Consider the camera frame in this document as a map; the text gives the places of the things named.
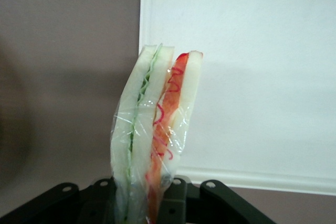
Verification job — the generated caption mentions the triangle sandwich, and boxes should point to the triangle sandwich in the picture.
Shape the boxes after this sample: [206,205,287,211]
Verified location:
[109,42,205,224]

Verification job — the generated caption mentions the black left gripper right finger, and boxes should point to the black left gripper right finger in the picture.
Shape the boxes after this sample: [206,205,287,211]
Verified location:
[157,176,277,224]

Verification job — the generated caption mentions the beige plastic tray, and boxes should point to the beige plastic tray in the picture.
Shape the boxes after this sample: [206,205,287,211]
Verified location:
[138,0,336,197]

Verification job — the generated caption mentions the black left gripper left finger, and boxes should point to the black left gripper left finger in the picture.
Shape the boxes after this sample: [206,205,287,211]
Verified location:
[0,178,118,224]

